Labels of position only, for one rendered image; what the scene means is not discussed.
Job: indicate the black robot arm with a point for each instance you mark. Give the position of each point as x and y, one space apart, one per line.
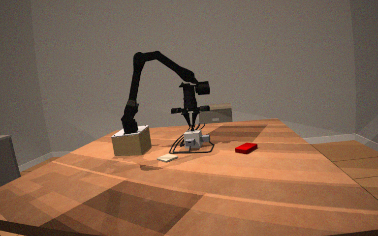
139 59

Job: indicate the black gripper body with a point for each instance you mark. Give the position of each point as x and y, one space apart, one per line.
189 102

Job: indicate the red flat block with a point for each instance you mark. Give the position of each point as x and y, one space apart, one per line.
245 148

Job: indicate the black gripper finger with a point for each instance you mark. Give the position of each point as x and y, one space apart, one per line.
187 118
194 115

